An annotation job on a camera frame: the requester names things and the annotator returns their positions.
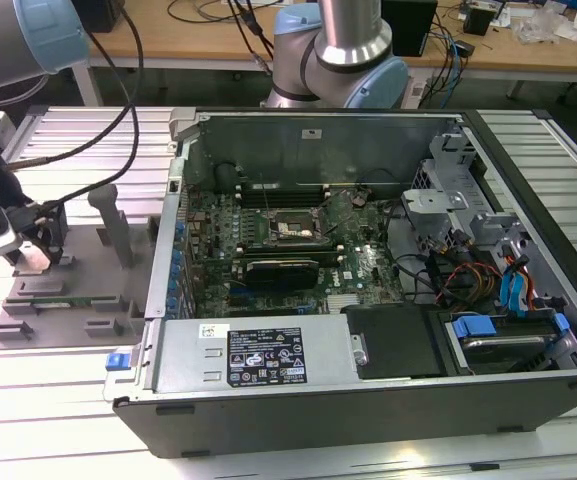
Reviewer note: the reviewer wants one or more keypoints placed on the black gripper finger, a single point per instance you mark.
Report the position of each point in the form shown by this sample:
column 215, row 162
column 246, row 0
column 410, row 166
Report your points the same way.
column 55, row 230
column 13, row 257

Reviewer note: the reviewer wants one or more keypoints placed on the silver CPU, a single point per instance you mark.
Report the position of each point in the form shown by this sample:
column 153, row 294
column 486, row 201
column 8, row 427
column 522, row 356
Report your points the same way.
column 33, row 257

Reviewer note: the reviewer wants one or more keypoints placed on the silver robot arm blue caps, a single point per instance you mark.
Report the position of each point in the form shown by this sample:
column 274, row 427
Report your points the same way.
column 338, row 30

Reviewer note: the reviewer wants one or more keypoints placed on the CPU socket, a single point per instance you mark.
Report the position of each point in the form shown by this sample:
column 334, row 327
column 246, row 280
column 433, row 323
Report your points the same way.
column 293, row 227

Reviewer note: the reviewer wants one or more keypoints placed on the grey parts rack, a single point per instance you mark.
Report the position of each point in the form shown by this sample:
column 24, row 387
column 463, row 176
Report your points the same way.
column 93, row 280

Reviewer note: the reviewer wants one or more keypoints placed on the green RAM stick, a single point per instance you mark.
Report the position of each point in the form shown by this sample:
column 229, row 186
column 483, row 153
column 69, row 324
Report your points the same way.
column 68, row 302

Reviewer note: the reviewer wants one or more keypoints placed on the blue case latch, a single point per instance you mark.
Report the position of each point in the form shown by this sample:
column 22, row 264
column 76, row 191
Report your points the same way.
column 117, row 362

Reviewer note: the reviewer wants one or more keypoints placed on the black cylindrical component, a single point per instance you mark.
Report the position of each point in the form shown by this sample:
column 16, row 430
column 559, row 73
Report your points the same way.
column 227, row 177

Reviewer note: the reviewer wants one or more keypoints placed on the silver power supply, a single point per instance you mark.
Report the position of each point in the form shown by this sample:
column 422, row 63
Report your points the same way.
column 183, row 360

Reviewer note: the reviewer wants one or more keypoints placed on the large black box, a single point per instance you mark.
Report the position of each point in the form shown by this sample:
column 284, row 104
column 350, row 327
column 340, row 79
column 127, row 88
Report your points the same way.
column 103, row 17

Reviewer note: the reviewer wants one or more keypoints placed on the black graphics card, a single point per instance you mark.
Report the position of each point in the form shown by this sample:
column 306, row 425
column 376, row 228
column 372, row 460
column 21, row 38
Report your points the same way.
column 283, row 274

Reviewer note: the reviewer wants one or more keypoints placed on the RAM slot bank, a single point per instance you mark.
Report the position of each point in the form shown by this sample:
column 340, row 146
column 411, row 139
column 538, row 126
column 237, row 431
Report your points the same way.
column 288, row 196
column 288, row 248

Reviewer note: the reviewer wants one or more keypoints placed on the black label sticker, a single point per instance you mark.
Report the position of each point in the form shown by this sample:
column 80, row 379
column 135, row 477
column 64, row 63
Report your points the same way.
column 268, row 357

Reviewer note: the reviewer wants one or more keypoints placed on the small white sticker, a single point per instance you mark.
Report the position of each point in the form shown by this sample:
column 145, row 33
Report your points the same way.
column 311, row 133

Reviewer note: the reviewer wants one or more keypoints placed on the silver chipset heatsink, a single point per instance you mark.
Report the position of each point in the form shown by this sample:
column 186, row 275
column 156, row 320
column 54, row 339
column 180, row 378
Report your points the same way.
column 343, row 301

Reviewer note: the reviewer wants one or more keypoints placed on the green motherboard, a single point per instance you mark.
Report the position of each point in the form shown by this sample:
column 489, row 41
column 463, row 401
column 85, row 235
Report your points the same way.
column 368, row 235

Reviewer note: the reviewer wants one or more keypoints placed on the black open PC case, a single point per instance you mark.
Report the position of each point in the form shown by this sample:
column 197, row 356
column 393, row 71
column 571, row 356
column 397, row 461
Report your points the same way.
column 318, row 415

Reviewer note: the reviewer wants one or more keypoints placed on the black plastic cover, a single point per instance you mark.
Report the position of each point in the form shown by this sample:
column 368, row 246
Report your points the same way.
column 398, row 340

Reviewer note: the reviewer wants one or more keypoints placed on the grey metal drive cage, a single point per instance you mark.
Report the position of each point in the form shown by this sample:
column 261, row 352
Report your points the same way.
column 433, row 200

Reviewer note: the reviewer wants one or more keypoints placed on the hard disk in blue carrier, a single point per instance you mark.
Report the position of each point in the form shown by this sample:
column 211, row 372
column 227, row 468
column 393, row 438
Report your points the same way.
column 475, row 326

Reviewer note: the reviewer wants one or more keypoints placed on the small black adapter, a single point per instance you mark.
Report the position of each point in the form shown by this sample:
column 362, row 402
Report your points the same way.
column 465, row 48

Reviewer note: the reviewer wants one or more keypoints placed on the small black box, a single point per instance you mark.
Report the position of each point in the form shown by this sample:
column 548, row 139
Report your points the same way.
column 477, row 21

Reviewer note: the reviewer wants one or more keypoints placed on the clear plastic bags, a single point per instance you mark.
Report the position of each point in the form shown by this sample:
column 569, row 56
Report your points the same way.
column 538, row 27

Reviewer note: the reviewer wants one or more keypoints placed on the wooden desk white frame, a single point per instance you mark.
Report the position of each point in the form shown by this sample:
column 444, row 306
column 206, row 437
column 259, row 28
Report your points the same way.
column 193, row 40

